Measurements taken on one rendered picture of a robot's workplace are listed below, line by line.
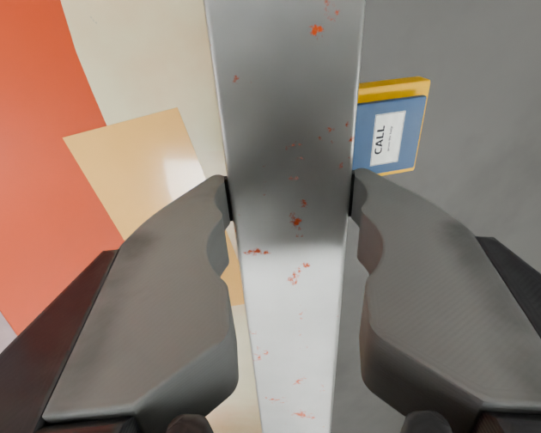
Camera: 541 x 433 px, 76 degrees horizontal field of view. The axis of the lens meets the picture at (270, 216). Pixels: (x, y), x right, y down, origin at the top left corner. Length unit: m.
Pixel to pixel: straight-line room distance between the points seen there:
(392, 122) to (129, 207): 0.38
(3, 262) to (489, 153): 2.09
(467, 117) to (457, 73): 0.24
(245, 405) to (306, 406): 0.08
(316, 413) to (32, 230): 0.16
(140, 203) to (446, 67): 1.69
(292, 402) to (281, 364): 0.03
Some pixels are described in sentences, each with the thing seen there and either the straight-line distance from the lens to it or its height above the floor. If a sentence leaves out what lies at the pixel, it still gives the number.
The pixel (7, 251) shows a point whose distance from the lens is 0.21.
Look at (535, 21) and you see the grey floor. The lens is 2.04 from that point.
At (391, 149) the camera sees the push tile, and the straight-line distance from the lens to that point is 0.50.
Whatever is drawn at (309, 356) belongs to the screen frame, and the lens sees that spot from 0.16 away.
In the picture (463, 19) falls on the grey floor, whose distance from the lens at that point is 1.78.
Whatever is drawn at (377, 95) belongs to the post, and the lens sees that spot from 0.48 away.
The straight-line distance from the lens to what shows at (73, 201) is 0.17.
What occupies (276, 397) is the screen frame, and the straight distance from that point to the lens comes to 0.19.
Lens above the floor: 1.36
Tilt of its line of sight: 55 degrees down
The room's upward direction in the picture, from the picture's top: 154 degrees clockwise
